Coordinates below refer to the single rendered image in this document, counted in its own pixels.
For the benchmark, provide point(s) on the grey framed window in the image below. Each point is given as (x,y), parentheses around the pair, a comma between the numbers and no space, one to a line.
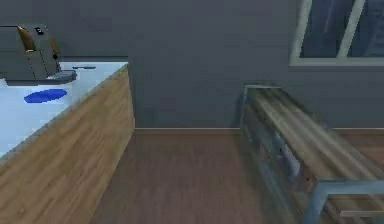
(336,33)

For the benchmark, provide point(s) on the wooden kitchen counter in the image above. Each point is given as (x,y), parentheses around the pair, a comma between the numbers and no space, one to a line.
(70,140)

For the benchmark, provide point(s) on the blue oval plate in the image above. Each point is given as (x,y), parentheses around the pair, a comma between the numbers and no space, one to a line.
(45,95)

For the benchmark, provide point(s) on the wooden metal framed bench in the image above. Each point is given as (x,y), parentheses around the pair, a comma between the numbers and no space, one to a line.
(300,146)

